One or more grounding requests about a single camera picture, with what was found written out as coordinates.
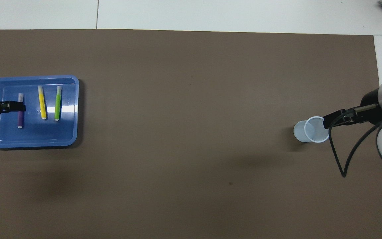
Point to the blue plastic tray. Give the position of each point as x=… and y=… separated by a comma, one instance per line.
x=45, y=132

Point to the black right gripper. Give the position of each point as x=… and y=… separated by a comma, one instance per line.
x=373, y=109

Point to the purple marker pen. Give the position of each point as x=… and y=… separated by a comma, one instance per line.
x=20, y=119

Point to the yellow marker pen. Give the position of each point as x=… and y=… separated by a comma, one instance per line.
x=42, y=103

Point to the clear plastic cup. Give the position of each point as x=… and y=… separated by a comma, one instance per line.
x=300, y=131

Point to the green marker pen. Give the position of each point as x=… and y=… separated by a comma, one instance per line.
x=57, y=103

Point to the brown table mat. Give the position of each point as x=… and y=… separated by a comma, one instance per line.
x=191, y=99

